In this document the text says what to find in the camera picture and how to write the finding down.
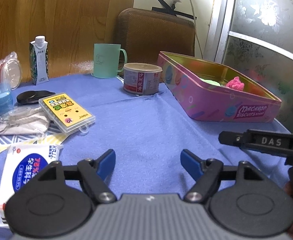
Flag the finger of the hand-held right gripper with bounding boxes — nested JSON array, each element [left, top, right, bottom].
[[218, 129, 290, 156]]

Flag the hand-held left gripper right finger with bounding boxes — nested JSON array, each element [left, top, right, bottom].
[[180, 149, 264, 204]]

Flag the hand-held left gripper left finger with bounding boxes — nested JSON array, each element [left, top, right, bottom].
[[38, 149, 117, 204]]

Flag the pink biscuit tin box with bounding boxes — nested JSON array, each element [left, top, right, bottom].
[[157, 51, 282, 123]]

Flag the pink fluffy towel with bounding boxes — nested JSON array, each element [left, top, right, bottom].
[[226, 77, 245, 92]]

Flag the light green cloth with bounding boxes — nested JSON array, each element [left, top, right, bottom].
[[200, 78, 227, 87]]

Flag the clear case with yellow card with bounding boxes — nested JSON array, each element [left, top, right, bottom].
[[38, 93, 96, 136]]

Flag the white wipes packet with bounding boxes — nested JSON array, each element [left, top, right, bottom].
[[0, 144, 64, 228]]

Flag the clear pouch with scissors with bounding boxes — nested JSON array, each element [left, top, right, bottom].
[[0, 106, 43, 133]]

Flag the blue plastic case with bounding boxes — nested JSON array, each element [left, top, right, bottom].
[[0, 83, 13, 114]]

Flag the blue tablecloth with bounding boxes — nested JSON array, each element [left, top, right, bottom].
[[0, 74, 293, 240]]

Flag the white face mask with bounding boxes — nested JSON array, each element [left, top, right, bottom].
[[0, 114, 51, 137]]

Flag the round tin can with lid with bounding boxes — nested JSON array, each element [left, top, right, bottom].
[[123, 63, 163, 96]]

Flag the green plastic mug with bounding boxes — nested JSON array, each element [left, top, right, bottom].
[[94, 43, 128, 79]]

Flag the frosted glass door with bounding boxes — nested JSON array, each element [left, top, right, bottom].
[[204, 0, 293, 135]]

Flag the green and white drink carton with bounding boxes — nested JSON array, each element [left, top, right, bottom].
[[29, 35, 49, 85]]

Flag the brown chair back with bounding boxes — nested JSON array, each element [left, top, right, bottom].
[[115, 8, 196, 67]]

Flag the stacked clear plastic cups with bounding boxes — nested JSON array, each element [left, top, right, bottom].
[[0, 52, 23, 91]]

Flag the black tape cross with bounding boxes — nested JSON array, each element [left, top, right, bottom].
[[156, 0, 197, 20]]

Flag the white power cable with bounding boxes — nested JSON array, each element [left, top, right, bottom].
[[186, 0, 203, 58]]

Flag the wooden wall panel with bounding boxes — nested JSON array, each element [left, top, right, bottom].
[[0, 0, 139, 85]]

